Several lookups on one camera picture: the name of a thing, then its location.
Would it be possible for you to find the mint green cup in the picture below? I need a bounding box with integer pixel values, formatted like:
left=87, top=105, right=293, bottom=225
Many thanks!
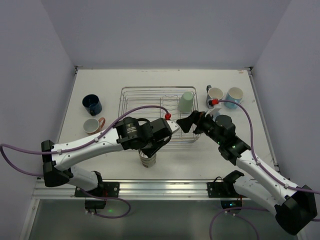
left=178, top=91, right=194, bottom=113

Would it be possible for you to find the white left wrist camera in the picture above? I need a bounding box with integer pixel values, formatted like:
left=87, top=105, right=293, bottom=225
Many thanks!
left=166, top=120, right=180, bottom=135

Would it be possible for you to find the cream brown cup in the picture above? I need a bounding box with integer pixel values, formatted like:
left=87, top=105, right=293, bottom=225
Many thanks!
left=139, top=150, right=157, bottom=165
left=142, top=161, right=156, bottom=168

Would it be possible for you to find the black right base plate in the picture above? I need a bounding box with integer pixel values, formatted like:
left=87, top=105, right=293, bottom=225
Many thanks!
left=206, top=176, right=246, bottom=198

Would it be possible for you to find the controller box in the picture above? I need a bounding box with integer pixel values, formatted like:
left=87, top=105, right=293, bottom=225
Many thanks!
left=84, top=200, right=106, bottom=211
left=220, top=200, right=243, bottom=214

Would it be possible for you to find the pink dotted mug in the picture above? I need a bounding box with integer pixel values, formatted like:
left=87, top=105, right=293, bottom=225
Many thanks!
left=83, top=117, right=106, bottom=135

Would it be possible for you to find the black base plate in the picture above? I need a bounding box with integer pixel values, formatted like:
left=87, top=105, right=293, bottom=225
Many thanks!
left=206, top=176, right=246, bottom=198
left=74, top=181, right=120, bottom=198

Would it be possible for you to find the right controller box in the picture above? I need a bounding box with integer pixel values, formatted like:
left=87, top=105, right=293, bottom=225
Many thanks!
left=220, top=200, right=243, bottom=214

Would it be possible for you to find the aluminium mounting rail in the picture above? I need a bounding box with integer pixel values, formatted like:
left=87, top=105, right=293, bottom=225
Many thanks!
left=31, top=178, right=266, bottom=200

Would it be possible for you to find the light blue mug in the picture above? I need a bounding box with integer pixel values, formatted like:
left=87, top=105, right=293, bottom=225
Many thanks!
left=224, top=87, right=244, bottom=110

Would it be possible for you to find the dark teal grey mug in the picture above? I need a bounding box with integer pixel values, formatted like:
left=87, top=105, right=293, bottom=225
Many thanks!
left=205, top=85, right=224, bottom=108

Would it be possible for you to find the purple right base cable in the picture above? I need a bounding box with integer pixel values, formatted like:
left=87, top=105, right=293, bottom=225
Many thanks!
left=209, top=207, right=271, bottom=240

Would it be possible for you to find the left controller box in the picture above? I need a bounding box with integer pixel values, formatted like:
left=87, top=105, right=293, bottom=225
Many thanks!
left=84, top=200, right=106, bottom=211

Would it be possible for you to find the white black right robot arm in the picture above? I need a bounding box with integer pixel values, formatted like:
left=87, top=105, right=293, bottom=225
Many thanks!
left=177, top=111, right=318, bottom=235

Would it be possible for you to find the dark blue mug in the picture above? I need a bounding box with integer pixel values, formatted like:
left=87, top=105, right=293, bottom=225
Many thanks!
left=82, top=94, right=102, bottom=116

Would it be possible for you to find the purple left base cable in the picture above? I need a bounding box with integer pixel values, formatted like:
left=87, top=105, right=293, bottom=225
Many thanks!
left=79, top=188, right=132, bottom=218

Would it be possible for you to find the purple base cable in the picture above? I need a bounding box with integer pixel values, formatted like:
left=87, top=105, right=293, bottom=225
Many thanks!
left=79, top=188, right=132, bottom=218
left=209, top=207, right=271, bottom=240

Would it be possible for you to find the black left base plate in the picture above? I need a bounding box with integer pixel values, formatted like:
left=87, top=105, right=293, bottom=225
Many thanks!
left=74, top=181, right=120, bottom=198

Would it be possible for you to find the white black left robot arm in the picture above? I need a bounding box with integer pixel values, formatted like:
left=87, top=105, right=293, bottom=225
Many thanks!
left=41, top=117, right=179, bottom=192

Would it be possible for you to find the chrome wire dish rack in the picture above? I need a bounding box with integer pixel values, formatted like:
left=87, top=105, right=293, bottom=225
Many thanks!
left=115, top=86, right=203, bottom=145

